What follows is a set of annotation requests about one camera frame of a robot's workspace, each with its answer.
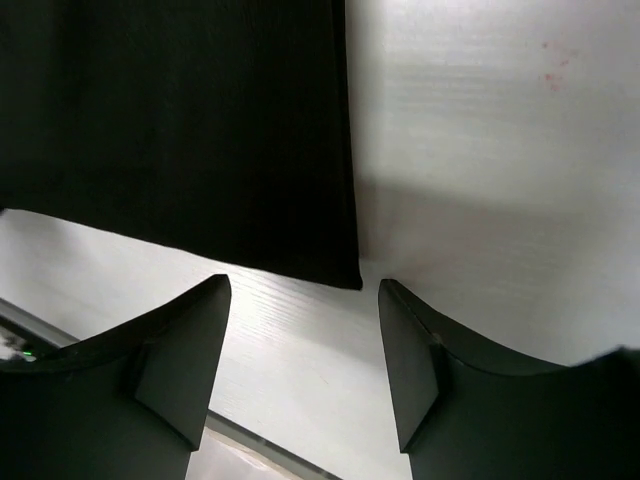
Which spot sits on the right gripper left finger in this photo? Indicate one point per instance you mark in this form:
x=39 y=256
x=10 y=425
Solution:
x=129 y=403

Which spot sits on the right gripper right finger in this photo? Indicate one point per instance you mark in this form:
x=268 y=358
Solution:
x=467 y=407

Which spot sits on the black t shirt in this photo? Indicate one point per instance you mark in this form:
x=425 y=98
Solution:
x=220 y=128

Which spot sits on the aluminium table rail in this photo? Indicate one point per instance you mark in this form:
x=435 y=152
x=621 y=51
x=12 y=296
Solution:
x=15 y=318

